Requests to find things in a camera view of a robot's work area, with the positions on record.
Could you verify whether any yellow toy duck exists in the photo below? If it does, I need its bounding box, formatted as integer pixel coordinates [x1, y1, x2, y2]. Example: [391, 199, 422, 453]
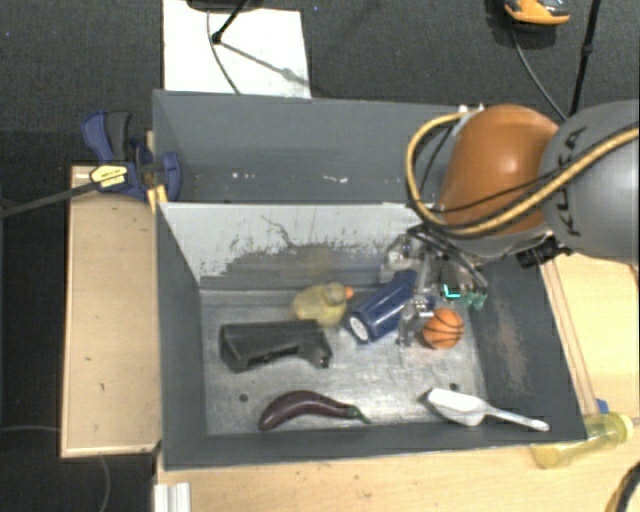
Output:
[291, 281, 356, 329]

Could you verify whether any white plastic scoop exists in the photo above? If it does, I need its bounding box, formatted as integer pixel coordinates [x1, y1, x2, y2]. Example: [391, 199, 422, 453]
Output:
[424, 387, 552, 433]

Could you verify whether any grey metal bin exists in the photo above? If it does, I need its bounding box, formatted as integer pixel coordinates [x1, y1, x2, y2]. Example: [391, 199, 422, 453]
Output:
[151, 88, 589, 472]

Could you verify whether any purple toy eggplant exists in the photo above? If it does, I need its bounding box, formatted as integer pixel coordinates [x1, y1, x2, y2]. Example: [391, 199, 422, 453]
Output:
[256, 390, 373, 433]

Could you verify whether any pale wood flat board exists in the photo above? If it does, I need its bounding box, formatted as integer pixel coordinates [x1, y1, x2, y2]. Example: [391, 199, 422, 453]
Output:
[60, 164, 164, 459]

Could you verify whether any black cylinder on white bracket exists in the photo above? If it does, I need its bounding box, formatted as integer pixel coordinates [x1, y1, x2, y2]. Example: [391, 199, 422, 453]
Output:
[515, 235, 572, 270]

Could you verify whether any orange toy basketball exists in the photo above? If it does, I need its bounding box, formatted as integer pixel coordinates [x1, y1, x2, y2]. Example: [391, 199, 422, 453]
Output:
[422, 306, 466, 350]

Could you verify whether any dark blue bottle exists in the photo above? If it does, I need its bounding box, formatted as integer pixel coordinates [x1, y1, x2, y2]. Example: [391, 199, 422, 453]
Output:
[344, 269, 420, 346]

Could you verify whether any black stapler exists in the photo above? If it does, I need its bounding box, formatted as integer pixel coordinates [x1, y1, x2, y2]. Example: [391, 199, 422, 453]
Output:
[218, 318, 334, 374]

